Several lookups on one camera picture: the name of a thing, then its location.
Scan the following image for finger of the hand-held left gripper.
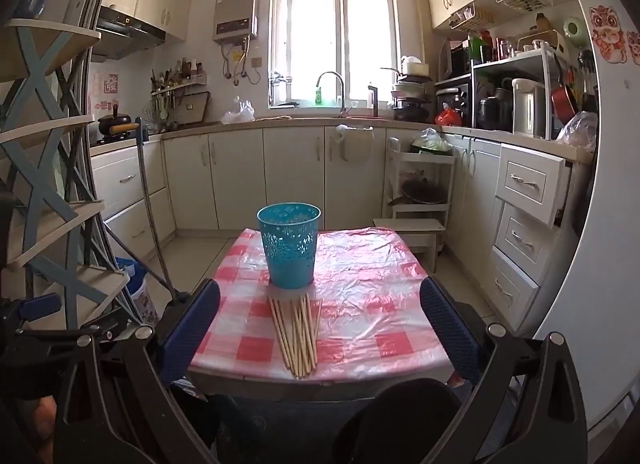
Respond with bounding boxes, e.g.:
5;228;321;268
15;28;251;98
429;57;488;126
0;293;65;332

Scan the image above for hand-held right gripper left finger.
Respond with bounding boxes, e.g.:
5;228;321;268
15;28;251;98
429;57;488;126
52;278;223;464

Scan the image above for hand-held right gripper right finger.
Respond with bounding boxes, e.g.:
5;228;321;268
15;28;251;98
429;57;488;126
419;275;590;464

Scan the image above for pile of bamboo chopsticks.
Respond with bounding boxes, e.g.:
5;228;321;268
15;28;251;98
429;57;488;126
268;291;323;379

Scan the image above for teal perforated plastic bin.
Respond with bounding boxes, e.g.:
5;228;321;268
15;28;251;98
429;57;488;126
256;202;322;289

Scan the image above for floral trash bin blue bag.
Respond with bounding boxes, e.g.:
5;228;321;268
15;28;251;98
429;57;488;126
114;256;160;325

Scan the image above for wooden shelf rack blue braces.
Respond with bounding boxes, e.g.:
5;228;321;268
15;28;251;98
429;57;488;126
0;18;132;332

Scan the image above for dark slanted pole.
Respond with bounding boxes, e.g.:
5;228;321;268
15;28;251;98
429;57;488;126
102;226;178;297

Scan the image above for red white checked tablecloth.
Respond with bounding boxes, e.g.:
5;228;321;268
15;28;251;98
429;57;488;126
187;226;453;379

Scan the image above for black stool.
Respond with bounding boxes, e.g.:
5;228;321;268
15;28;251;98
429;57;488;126
332;378;462;464

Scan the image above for cream drawer unit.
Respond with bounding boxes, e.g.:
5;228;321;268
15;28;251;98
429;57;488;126
489;141;576;332

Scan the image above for small wooden table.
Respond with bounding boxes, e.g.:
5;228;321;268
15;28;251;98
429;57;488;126
187;361;453;402

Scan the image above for dark frying pan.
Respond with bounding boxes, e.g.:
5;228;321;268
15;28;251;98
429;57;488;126
400;179;446;205

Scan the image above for white refrigerator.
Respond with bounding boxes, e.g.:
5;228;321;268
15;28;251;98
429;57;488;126
530;0;640;432

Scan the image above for white kitchen trolley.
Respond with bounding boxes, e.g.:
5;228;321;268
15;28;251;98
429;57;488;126
372;136;457;272

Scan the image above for cream lower kitchen cabinets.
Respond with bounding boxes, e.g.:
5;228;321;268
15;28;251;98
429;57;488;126
90;124;501;265

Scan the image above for bag of green vegetables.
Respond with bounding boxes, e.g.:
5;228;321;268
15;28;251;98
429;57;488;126
411;128;453;155

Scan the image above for white hanging waste bin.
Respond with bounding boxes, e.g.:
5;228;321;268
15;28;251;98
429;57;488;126
334;125;375;163

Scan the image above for black kettle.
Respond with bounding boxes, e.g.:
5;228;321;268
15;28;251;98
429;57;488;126
479;96;501;129

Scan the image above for white plastic bag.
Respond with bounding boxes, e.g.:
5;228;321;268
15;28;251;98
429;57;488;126
221;100;256;125

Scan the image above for stack of pots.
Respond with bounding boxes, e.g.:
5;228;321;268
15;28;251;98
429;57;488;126
390;56;433;122

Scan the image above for white electric thermo pot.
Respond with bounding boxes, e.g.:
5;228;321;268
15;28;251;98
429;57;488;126
511;78;547;137

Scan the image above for clear plastic bag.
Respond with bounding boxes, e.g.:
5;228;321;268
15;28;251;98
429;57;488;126
556;111;599;152

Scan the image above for chrome arched faucet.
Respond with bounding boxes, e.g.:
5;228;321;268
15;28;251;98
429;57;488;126
315;71;347;114

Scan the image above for red saucepan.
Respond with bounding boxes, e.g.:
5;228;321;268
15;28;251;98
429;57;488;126
550;84;580;125

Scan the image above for white countertop shelf rack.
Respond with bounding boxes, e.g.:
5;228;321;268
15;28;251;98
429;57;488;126
470;48;566;141

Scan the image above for row of condiment bottles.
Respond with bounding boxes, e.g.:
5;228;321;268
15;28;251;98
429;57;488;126
467;30;521;63

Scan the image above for black range hood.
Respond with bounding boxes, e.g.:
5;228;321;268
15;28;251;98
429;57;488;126
92;5;167;62

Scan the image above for brown cardboard box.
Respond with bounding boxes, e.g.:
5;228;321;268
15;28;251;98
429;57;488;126
517;14;566;52

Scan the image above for kitchen window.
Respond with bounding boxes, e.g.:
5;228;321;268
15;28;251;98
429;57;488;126
267;0;401;109

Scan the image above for green round object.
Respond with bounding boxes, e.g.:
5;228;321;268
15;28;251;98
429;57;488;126
562;16;586;48

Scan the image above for white gas water heater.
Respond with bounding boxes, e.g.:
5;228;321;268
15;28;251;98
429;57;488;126
212;0;259;43

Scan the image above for red cartoon sticker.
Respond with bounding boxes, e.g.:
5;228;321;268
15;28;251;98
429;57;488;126
590;4;626;63

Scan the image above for steel handled mop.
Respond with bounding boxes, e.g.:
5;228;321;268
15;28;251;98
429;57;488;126
131;116;191;305

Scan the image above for black wok wooden handle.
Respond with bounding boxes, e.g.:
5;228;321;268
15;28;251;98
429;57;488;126
97;114;138;137

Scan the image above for wall spice shelf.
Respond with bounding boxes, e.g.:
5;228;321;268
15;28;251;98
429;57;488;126
150;58;208;94

